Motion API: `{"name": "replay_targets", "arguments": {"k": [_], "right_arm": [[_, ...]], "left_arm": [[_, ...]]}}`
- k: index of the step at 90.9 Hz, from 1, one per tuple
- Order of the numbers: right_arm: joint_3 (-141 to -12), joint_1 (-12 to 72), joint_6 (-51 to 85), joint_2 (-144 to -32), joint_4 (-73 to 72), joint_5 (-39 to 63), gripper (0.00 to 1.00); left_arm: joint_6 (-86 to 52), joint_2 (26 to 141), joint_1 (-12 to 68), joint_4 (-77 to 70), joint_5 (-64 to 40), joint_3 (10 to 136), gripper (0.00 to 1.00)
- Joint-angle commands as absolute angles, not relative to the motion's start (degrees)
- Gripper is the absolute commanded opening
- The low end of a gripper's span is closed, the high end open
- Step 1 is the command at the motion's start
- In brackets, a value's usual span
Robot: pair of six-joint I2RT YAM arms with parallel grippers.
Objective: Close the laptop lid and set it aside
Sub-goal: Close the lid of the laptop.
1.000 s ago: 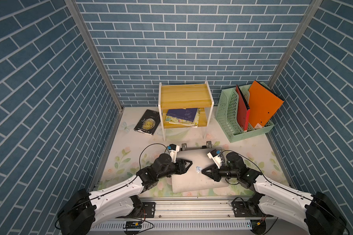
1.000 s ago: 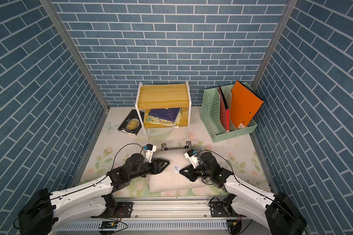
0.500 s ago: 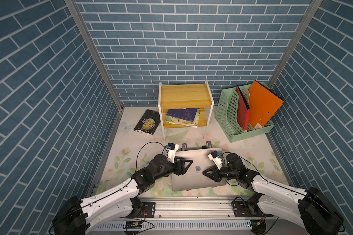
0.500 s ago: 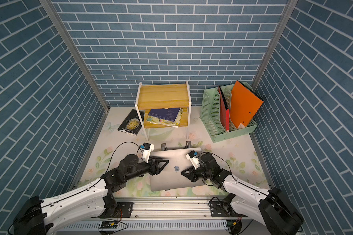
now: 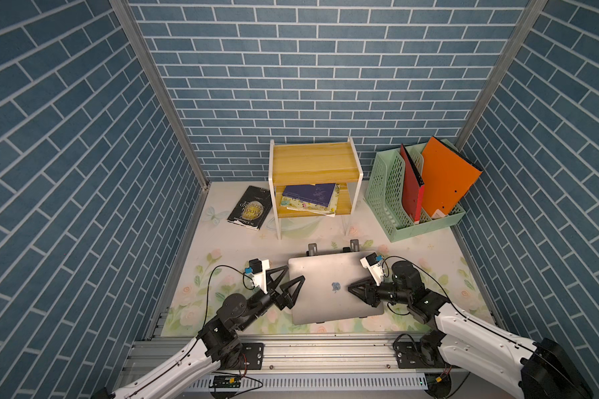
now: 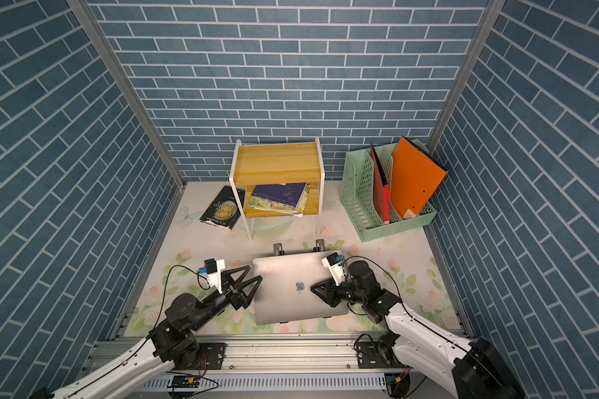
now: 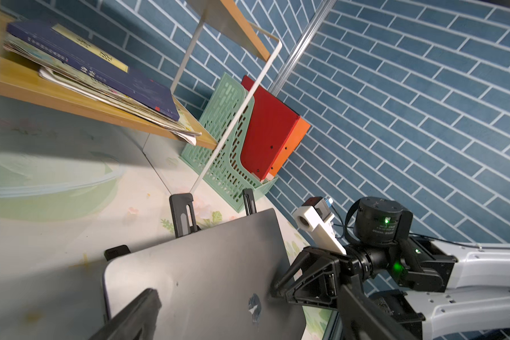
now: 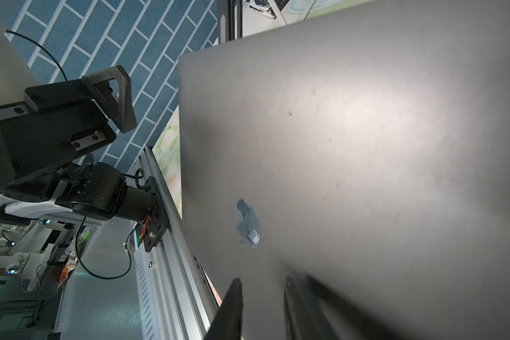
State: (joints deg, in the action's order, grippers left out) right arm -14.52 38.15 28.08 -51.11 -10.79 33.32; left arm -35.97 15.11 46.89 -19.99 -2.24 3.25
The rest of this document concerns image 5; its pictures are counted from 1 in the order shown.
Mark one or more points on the orange file folder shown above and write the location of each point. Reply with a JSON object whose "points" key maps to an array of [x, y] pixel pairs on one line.
{"points": [[447, 176]]}

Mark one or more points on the black mounting plate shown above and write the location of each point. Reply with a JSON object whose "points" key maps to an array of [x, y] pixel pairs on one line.
{"points": [[249, 356], [410, 355]]}

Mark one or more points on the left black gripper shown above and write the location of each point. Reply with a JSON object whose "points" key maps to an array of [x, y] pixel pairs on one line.
{"points": [[280, 301]]}

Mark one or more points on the floral table mat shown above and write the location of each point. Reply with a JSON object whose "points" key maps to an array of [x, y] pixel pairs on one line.
{"points": [[220, 251]]}

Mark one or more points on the grey laptop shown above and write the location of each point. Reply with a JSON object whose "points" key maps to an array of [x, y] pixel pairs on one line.
{"points": [[324, 296]]}

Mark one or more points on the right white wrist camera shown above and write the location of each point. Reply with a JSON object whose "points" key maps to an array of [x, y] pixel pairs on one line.
{"points": [[374, 264]]}

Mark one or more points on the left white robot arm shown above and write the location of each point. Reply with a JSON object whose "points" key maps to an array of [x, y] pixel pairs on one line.
{"points": [[217, 344]]}

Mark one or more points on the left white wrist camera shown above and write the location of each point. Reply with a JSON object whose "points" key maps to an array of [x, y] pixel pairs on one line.
{"points": [[256, 271]]}

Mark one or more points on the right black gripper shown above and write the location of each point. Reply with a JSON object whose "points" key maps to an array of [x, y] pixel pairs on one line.
{"points": [[369, 290]]}

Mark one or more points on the colourful picture book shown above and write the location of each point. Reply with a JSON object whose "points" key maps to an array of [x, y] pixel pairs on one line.
{"points": [[329, 204]]}

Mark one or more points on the dark blue book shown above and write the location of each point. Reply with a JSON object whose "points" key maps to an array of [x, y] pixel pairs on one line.
{"points": [[309, 196]]}

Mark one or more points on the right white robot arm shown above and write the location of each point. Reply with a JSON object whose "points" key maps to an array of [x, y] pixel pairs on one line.
{"points": [[520, 366]]}

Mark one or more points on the black book on table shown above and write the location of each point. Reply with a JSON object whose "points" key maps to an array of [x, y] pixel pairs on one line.
{"points": [[252, 208]]}

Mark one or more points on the white and wood shelf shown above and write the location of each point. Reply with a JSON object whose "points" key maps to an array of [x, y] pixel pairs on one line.
{"points": [[315, 163]]}

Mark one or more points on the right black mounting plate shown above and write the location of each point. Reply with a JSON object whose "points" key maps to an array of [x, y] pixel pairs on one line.
{"points": [[410, 355]]}

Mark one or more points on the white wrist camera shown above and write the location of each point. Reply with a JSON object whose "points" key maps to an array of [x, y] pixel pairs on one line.
{"points": [[256, 271], [374, 264]]}

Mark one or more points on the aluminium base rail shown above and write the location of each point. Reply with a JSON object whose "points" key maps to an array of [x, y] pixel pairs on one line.
{"points": [[362, 362]]}

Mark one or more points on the red file folder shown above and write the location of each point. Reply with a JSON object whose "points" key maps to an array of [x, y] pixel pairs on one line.
{"points": [[413, 187]]}

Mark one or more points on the black folding laptop stand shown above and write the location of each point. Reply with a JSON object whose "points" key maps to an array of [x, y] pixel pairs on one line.
{"points": [[352, 247]]}

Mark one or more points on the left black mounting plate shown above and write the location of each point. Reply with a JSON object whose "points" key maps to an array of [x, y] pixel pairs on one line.
{"points": [[249, 356]]}

